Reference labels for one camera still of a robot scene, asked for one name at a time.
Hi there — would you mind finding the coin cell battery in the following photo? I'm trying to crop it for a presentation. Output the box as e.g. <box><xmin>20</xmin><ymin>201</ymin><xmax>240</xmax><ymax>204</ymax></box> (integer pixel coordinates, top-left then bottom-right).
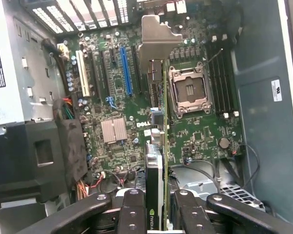
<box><xmin>218</xmin><ymin>137</ymin><xmax>230</xmax><ymax>150</ymax></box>

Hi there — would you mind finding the silver chipset heatsink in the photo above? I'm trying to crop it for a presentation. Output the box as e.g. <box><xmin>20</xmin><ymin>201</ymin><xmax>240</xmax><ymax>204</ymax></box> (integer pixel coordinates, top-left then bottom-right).
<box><xmin>101</xmin><ymin>118</ymin><xmax>128</xmax><ymax>144</ymax></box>

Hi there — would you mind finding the green Dell motherboard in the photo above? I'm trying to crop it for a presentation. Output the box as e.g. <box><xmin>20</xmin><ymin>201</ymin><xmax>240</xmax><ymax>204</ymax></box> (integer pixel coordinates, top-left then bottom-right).
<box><xmin>56</xmin><ymin>14</ymin><xmax>245</xmax><ymax>194</ymax></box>

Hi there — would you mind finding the black open PC case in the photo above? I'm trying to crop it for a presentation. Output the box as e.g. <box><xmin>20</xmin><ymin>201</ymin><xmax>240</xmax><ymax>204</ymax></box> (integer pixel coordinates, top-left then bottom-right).
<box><xmin>0</xmin><ymin>0</ymin><xmax>293</xmax><ymax>234</ymax></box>

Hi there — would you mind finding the CPU socket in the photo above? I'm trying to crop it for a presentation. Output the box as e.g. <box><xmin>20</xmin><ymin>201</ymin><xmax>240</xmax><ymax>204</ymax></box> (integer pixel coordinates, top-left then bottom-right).
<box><xmin>167</xmin><ymin>62</ymin><xmax>213</xmax><ymax>120</ymax></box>

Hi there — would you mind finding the black plastic fan shroud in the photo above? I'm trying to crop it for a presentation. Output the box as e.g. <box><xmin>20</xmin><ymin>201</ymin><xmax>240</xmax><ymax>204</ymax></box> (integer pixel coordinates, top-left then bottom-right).
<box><xmin>0</xmin><ymin>120</ymin><xmax>89</xmax><ymax>203</ymax></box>

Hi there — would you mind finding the blue expansion slot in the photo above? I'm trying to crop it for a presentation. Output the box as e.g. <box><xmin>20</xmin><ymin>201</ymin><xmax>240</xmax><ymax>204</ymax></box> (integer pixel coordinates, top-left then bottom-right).
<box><xmin>119</xmin><ymin>46</ymin><xmax>134</xmax><ymax>98</ymax></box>

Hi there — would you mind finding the white expansion slot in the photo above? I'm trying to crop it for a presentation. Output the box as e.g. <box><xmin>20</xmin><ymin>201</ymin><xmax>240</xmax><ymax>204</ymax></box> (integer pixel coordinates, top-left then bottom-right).
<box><xmin>75</xmin><ymin>50</ymin><xmax>91</xmax><ymax>98</ymax></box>

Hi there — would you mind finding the socket locking lever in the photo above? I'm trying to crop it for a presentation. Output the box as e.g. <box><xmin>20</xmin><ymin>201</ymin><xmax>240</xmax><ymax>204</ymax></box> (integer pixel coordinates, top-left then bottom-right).
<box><xmin>204</xmin><ymin>48</ymin><xmax>223</xmax><ymax>67</ymax></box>

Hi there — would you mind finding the grey power supply unit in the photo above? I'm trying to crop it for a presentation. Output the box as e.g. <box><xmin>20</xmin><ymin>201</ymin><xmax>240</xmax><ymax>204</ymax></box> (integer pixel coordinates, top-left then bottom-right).
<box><xmin>0</xmin><ymin>0</ymin><xmax>62</xmax><ymax>134</ymax></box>

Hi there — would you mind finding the coloured power wire bundle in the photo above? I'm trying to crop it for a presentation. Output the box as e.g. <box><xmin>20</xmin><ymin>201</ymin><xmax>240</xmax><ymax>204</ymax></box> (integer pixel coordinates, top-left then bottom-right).
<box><xmin>52</xmin><ymin>97</ymin><xmax>76</xmax><ymax>120</ymax></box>

